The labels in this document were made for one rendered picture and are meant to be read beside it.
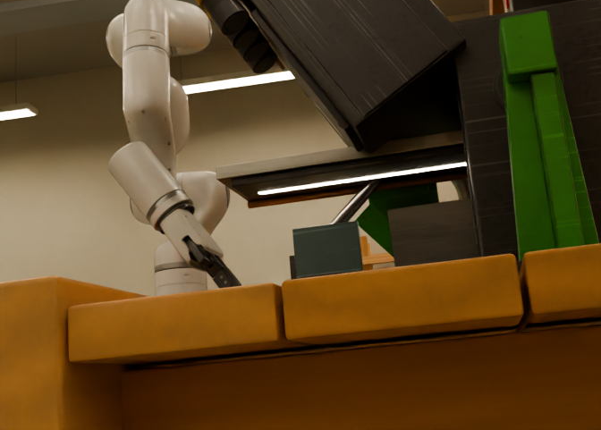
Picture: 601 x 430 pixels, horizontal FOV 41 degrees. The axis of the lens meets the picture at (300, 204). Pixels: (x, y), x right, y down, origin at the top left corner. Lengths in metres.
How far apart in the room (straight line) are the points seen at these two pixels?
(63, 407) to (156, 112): 1.07
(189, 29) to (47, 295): 1.28
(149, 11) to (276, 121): 7.29
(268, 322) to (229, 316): 0.02
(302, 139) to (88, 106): 2.52
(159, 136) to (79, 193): 7.80
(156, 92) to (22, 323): 1.05
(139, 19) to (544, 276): 1.27
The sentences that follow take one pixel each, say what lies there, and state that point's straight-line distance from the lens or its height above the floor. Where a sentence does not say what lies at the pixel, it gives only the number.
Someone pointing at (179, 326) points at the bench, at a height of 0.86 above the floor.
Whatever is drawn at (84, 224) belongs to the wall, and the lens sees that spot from 9.27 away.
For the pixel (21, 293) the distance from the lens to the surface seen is 0.55.
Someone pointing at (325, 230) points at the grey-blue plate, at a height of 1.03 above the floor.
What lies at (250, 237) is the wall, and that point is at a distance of 8.65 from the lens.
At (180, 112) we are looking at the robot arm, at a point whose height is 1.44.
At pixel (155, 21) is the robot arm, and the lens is 1.64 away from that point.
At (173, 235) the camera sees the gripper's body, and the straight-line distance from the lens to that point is 1.42.
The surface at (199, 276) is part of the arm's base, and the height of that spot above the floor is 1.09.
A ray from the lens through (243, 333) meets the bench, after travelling 0.49.
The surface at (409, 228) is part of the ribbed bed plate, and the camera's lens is 1.35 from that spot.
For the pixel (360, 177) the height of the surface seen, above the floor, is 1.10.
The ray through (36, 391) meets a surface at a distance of 0.54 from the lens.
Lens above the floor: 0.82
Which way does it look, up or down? 13 degrees up
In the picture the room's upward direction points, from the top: 5 degrees counter-clockwise
